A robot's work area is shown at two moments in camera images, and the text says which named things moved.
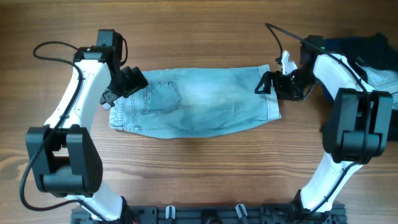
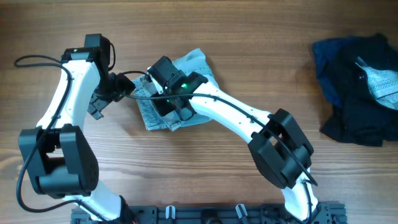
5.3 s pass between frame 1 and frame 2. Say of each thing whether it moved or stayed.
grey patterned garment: stayed
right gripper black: moved
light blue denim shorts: moved
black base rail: stayed
